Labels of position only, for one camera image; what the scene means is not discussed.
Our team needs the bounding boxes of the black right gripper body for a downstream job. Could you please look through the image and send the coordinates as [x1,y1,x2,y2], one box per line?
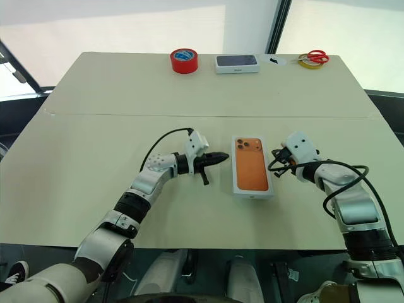
[273,147,298,174]

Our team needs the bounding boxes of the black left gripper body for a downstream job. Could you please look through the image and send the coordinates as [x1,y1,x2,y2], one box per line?
[192,154,210,175]

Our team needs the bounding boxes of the white phone box base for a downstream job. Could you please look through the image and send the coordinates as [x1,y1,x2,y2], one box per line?
[230,134,275,201]

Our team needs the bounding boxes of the closed dark-print phone box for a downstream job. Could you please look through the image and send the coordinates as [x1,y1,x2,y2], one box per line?
[215,54,262,76]

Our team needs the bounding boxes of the white card with black logo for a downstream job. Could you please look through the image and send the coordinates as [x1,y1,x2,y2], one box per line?
[259,54,288,67]

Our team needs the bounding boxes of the yellow tape roll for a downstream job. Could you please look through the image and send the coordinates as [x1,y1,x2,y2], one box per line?
[299,53,328,69]

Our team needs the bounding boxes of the red tape roll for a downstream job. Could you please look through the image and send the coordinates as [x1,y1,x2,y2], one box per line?
[170,48,199,75]

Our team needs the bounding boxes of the white rounded robot leg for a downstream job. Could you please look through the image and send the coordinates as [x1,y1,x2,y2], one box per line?
[138,250,187,298]
[226,256,264,303]

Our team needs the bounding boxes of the olive clothed person's leg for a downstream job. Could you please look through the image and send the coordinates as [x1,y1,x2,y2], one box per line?
[321,283,359,303]

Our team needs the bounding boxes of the dark slanted metal bar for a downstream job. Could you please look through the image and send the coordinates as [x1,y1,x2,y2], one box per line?
[0,39,54,96]

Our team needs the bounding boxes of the black and white sneaker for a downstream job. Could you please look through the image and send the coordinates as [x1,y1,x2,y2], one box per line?
[4,260,30,285]

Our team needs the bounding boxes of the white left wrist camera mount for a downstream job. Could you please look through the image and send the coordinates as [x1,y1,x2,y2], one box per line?
[184,129,210,175]

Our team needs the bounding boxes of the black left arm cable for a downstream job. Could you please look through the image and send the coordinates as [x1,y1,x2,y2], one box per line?
[139,127,194,173]

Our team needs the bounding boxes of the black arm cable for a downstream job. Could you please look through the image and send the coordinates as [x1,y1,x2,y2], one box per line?
[139,127,194,173]
[302,159,400,251]

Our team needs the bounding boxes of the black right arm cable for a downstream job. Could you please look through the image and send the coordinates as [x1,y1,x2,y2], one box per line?
[302,159,400,251]

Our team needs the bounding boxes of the red-handled scissors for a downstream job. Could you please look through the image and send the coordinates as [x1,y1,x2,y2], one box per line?
[297,49,330,64]

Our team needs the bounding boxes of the black bracket under table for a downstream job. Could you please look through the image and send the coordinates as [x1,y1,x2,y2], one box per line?
[271,259,300,282]

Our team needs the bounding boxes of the thin white cable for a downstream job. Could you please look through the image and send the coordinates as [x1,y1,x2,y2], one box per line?
[124,270,140,287]

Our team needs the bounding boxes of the dark window frame post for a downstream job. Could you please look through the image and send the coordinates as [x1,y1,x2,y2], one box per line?
[266,0,293,56]

